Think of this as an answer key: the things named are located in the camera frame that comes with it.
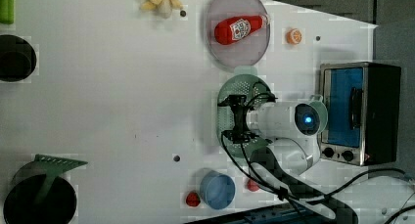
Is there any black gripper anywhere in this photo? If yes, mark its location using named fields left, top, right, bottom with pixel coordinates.
left=218, top=95, right=255, bottom=144

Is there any green plastic strainer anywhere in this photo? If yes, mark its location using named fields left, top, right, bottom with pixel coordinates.
left=216, top=67, right=276, bottom=158

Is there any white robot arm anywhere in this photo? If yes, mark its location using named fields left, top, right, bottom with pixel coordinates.
left=217, top=93, right=358, bottom=224

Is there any red strawberry toy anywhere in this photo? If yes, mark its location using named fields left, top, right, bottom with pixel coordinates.
left=247, top=179, right=259, bottom=192

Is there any blue plastic cup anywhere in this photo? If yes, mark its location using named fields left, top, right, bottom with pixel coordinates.
left=200, top=170, right=236, bottom=210

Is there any small red toy fruit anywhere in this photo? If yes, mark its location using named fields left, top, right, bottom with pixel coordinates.
left=185, top=192, right=201, bottom=207

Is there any green plastic cup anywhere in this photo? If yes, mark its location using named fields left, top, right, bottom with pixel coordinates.
left=309, top=95, right=328, bottom=133

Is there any red ketchup bottle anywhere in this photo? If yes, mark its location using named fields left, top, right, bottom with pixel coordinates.
left=213, top=15, right=269, bottom=45

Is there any orange slice toy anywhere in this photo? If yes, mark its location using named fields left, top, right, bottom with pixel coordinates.
left=286, top=28, right=302, bottom=45

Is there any toaster oven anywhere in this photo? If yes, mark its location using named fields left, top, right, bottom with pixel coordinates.
left=319, top=62, right=401, bottom=166

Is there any purple round plate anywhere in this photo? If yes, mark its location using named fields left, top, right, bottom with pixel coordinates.
left=205, top=0, right=270, bottom=67

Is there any yellow plush toy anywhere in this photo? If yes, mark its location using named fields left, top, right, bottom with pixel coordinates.
left=140, top=0, right=187, bottom=19

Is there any green spatula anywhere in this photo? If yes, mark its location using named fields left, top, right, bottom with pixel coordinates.
left=34, top=155, right=87, bottom=205

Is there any black pot lower left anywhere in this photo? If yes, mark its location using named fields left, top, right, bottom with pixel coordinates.
left=3, top=162, right=77, bottom=224

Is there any black pot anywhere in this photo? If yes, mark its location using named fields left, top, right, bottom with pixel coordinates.
left=0, top=34, right=37, bottom=82
left=3, top=162, right=77, bottom=224

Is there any black pot upper left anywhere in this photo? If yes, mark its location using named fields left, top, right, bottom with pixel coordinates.
left=0, top=34, right=37, bottom=82

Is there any green cylinder object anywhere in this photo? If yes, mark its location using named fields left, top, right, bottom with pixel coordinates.
left=0, top=0, right=15, bottom=24

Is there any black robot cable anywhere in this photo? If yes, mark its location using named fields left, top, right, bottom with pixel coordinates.
left=220, top=81, right=415, bottom=224

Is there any blue metal frame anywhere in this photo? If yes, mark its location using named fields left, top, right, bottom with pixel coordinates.
left=186, top=203, right=321, bottom=224

